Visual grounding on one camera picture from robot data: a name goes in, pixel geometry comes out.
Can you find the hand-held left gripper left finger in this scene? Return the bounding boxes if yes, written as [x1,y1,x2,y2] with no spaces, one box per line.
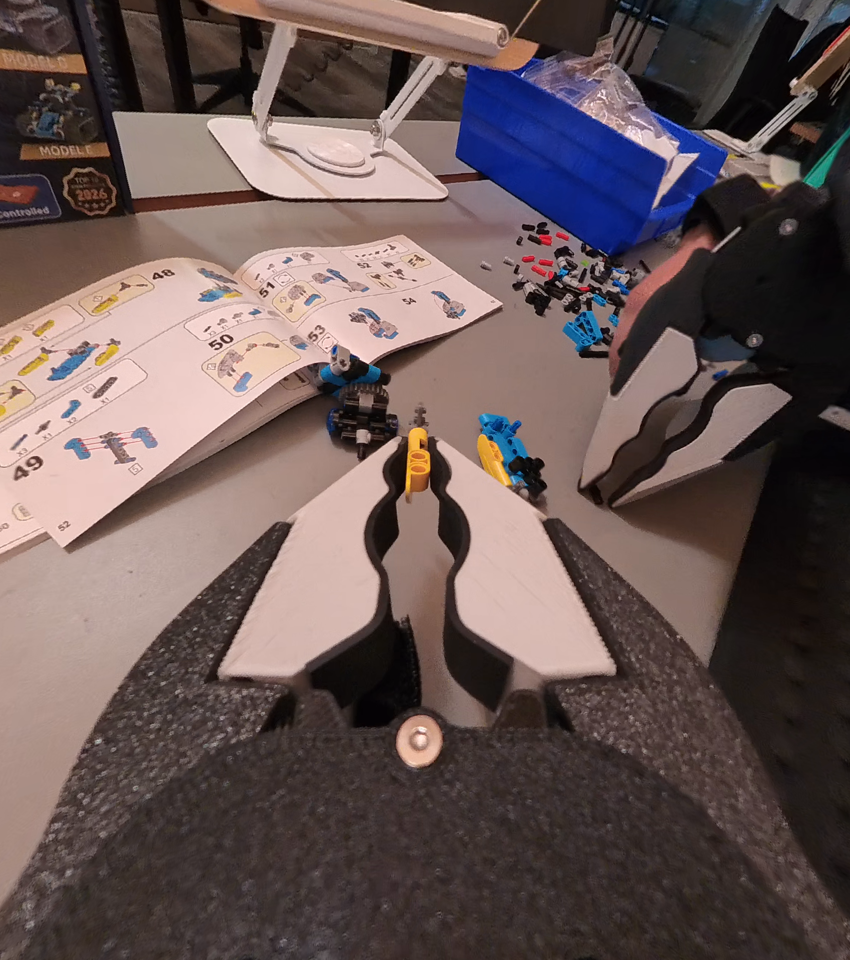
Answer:
[217,438,405,710]

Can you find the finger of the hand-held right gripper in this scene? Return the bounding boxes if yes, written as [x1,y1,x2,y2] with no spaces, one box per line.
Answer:
[607,378,795,509]
[578,327,703,504]

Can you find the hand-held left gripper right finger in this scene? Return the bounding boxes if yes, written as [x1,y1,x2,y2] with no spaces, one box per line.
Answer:
[432,438,617,712]

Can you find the blue-yellow brick assembly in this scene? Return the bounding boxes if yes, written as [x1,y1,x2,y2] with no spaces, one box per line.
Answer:
[479,412,548,500]

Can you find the yellow building piece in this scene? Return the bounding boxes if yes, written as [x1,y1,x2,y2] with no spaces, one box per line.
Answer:
[404,427,435,502]
[476,433,508,485]

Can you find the wooden board on white arm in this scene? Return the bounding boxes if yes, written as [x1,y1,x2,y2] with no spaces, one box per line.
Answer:
[743,0,850,155]

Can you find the grey desk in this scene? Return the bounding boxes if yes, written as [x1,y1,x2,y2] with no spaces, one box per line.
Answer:
[0,112,778,939]

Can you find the person's right hand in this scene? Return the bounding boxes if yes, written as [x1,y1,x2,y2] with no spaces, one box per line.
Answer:
[608,242,712,378]

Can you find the pile of small building pieces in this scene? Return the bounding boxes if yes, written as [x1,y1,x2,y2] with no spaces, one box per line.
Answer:
[481,221,651,357]

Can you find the blue tracked toy assembly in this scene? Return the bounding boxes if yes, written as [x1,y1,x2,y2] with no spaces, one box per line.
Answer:
[320,345,399,460]

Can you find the blue plastic bin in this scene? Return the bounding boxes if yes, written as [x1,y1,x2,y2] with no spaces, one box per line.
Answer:
[456,63,727,256]

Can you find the crumpled clear plastic wrappers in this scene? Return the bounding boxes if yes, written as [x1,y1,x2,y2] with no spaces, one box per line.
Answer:
[522,56,699,204]

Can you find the open instruction booklet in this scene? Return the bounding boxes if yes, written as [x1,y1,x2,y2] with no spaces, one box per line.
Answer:
[0,236,504,570]

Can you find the black perforated panel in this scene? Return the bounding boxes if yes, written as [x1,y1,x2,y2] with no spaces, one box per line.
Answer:
[710,450,850,960]

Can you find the white folding book stand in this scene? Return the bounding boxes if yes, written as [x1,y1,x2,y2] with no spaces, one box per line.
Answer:
[192,0,538,202]

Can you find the toy robot kit box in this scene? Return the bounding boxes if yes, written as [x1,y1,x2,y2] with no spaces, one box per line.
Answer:
[0,0,133,235]

